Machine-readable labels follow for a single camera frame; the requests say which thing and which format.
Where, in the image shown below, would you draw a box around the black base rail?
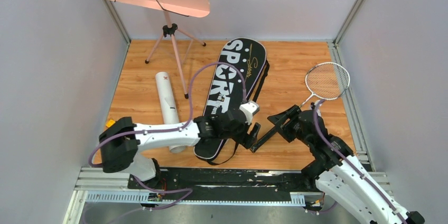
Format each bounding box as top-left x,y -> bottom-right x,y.
75,166 -> 393,212

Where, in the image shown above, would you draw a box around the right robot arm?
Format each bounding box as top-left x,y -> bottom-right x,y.
268,102 -> 425,223

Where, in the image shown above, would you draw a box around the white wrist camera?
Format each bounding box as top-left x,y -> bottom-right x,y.
311,99 -> 325,109
239,100 -> 260,125

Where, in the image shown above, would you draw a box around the white racket red strings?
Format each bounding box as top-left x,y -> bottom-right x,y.
249,62 -> 351,153

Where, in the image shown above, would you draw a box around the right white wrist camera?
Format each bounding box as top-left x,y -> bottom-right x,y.
311,99 -> 325,109

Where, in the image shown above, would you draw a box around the yellow blue toy block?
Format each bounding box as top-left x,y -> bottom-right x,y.
105,119 -> 116,128

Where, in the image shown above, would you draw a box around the black sport racket bag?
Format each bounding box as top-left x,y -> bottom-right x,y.
193,38 -> 270,165

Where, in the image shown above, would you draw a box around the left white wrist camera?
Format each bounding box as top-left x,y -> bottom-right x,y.
239,100 -> 260,125

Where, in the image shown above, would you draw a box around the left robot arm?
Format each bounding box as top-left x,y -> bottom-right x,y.
99,101 -> 259,189

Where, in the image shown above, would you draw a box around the white shuttlecock tube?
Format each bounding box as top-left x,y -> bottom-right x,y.
155,71 -> 187,154

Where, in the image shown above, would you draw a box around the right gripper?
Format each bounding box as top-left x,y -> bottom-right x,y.
267,106 -> 312,147

